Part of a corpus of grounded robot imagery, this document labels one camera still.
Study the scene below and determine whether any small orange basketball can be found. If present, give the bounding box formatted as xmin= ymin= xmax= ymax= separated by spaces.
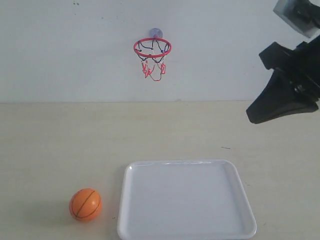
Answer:
xmin=68 ymin=188 xmax=102 ymax=222

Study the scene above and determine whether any white plastic tray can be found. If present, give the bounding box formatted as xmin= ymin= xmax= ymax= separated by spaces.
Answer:
xmin=117 ymin=159 xmax=257 ymax=240

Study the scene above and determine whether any red mini basketball hoop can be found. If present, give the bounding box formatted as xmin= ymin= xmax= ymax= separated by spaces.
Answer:
xmin=133 ymin=28 xmax=172 ymax=82

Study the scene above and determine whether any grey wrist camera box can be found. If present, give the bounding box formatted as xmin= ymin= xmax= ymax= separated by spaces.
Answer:
xmin=273 ymin=0 xmax=320 ymax=39

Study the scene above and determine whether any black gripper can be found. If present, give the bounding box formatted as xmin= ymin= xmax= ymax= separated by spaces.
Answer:
xmin=246 ymin=36 xmax=320 ymax=124

